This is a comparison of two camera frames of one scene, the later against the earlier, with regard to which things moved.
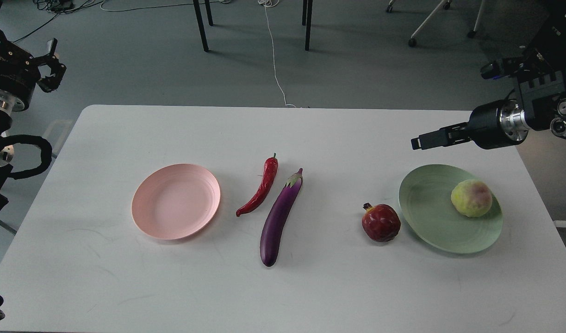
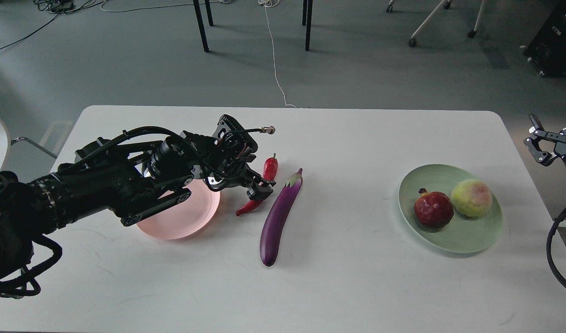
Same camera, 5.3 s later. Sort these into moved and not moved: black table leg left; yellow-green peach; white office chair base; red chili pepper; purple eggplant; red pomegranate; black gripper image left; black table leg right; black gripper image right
Moved: black gripper image right; black gripper image left; red pomegranate
Not moved: black table leg right; yellow-green peach; black table leg left; white office chair base; red chili pepper; purple eggplant
